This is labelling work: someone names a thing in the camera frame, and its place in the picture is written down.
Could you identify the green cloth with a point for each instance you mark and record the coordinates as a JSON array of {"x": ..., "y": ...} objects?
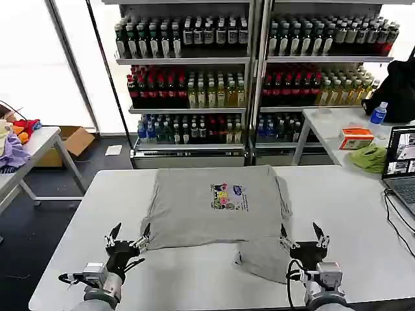
[{"x": 369, "y": 158}]

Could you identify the purple cloth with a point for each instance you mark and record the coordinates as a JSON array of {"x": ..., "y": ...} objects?
[{"x": 13, "y": 152}]

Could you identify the white paper sheet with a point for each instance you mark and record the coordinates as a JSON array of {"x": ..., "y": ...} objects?
[{"x": 113, "y": 150}]

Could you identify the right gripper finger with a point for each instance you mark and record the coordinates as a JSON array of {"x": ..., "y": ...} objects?
[
  {"x": 321, "y": 236},
  {"x": 287, "y": 241}
]

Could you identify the white side table with laptop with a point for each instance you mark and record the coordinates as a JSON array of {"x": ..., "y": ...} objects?
[{"x": 327, "y": 133}]

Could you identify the white side table with clothes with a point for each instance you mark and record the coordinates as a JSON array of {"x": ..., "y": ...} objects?
[{"x": 42, "y": 142}]

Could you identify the black slanted pole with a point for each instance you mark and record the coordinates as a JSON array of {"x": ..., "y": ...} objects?
[{"x": 108, "y": 77}]

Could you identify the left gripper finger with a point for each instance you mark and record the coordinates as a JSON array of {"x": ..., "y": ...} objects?
[
  {"x": 113, "y": 234},
  {"x": 144, "y": 241}
]

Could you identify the blue-label water bottle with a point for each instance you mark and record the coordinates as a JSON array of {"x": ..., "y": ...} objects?
[{"x": 378, "y": 115}]

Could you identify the orange tissue box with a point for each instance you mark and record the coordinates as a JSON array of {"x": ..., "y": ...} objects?
[{"x": 355, "y": 137}]

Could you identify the open cardboard box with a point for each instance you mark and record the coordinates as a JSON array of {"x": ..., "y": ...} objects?
[{"x": 73, "y": 142}]

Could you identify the cream cloth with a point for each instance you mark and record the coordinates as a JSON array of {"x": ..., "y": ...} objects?
[{"x": 4, "y": 133}]

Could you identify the bottle shelf with dark pole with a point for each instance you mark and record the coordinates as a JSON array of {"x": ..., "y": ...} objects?
[{"x": 188, "y": 87}]

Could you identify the white tape roll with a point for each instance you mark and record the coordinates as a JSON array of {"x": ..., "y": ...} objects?
[{"x": 324, "y": 113}]

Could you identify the orange cloth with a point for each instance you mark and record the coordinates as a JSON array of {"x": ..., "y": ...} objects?
[{"x": 22, "y": 136}]

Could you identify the grey printed t-shirt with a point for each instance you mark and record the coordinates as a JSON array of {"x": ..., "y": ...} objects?
[{"x": 201, "y": 220}]

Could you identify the grey open laptop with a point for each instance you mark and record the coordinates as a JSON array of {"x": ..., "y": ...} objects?
[{"x": 400, "y": 155}]

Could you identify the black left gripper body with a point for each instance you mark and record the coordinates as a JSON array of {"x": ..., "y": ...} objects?
[{"x": 121, "y": 256}]

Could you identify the red cloth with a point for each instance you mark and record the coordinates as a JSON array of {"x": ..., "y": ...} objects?
[{"x": 27, "y": 124}]

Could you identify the black bag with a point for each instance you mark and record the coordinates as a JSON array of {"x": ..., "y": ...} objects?
[{"x": 398, "y": 94}]

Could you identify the grey window post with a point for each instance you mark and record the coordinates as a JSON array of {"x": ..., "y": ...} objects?
[{"x": 69, "y": 61}]

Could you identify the wide bottle shelf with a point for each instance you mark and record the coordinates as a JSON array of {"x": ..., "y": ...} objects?
[{"x": 311, "y": 81}]

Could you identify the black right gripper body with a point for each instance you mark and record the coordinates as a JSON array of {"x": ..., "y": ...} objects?
[{"x": 308, "y": 254}]

